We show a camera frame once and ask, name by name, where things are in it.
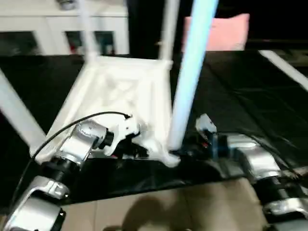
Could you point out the dark patterned ornament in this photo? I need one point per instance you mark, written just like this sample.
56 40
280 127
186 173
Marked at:
67 4

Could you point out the white plastic table leg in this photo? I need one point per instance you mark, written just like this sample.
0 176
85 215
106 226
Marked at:
190 72
19 110
168 29
86 29

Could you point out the red bottle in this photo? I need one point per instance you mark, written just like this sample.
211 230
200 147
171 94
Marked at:
74 48

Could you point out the white flat board strip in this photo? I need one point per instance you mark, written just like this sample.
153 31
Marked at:
284 70

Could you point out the pink pillow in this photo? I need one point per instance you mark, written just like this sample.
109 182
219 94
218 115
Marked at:
228 33

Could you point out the black work mat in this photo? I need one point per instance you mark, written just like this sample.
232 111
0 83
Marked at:
240 96

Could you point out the white plastic table top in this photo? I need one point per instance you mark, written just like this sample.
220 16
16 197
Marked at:
120 86

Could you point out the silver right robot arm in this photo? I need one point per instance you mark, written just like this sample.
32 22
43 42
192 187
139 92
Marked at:
255 159

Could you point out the white glass-door cabinet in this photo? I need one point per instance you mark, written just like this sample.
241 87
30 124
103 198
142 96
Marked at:
48 21

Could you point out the black cabinet with gold label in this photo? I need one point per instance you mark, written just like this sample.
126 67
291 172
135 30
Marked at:
144 24

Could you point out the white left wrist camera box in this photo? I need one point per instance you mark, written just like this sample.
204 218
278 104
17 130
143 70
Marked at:
126 127

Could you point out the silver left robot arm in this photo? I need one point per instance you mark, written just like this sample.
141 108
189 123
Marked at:
79 142

